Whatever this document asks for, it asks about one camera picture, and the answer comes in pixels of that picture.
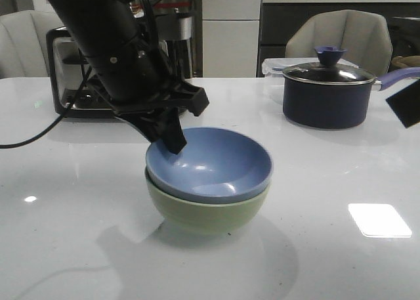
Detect beige chair left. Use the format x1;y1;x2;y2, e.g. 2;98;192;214
1;10;63;79

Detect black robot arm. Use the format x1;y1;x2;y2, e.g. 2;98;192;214
48;0;419;154

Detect beige chair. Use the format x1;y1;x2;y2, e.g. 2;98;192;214
1;10;63;79
285;9;393;76

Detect black and chrome toaster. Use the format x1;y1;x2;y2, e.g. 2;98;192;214
46;16;194;119

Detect clear plastic container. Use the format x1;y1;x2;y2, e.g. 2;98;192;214
262;57;358;79

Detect white cabinet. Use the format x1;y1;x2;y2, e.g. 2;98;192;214
202;0;261;77

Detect blue bowl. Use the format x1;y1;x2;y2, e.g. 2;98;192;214
146;127;273;204

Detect green bowl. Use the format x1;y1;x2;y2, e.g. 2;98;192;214
144;171;270;235

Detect woven basket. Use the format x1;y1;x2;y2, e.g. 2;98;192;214
390;55;420;70

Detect dark blue saucepan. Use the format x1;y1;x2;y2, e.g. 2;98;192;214
283;67;419;129

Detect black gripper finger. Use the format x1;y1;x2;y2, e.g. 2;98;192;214
386;81;420;128

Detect glass pot lid blue knob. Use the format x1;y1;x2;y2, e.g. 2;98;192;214
282;46;375;85

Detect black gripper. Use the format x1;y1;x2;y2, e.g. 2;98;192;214
87;50;209;154

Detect beige chair right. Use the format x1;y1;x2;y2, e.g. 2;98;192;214
285;9;393;76

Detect black cable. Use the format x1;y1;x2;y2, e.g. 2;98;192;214
0;0;165;149

